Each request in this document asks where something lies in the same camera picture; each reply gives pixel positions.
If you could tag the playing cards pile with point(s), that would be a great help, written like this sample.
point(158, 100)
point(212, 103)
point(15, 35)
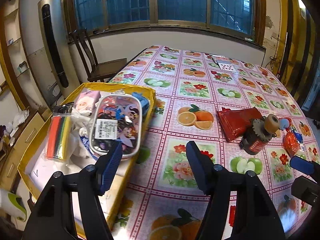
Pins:
point(224, 63)

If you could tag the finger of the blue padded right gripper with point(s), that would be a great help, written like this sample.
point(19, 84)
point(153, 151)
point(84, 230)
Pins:
point(302, 165)

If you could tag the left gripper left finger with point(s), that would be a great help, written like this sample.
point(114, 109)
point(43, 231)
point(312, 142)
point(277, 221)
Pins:
point(52, 216)

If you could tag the window with wooden frame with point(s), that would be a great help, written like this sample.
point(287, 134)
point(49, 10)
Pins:
point(239, 18)

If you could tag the floral fruit tablecloth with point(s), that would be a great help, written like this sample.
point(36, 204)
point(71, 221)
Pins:
point(191, 90)

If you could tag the blue yarn cloth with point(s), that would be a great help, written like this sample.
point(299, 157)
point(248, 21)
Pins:
point(143, 100)

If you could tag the white green appliance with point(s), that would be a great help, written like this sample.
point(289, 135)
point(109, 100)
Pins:
point(13, 205)

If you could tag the tape dispenser with roll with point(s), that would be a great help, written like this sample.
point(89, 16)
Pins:
point(259, 133)

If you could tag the pink floral tissue pack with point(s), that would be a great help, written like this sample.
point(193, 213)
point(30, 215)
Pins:
point(85, 104)

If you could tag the red plastic bag bundle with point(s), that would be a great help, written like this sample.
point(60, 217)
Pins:
point(293, 143)

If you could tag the rainbow sponge pack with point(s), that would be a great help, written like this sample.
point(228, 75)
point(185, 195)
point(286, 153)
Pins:
point(58, 137)

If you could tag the wooden shelf cabinet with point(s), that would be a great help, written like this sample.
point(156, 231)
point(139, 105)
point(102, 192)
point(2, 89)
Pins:
point(19, 80)

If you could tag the cartoon pencil case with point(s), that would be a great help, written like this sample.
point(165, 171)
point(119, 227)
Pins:
point(118, 118)

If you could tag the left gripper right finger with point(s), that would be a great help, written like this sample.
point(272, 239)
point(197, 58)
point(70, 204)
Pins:
point(255, 214)

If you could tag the red foil package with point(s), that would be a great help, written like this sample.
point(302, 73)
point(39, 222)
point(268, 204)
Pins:
point(235, 122)

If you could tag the tower air conditioner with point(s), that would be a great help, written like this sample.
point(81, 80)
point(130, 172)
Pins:
point(55, 42)

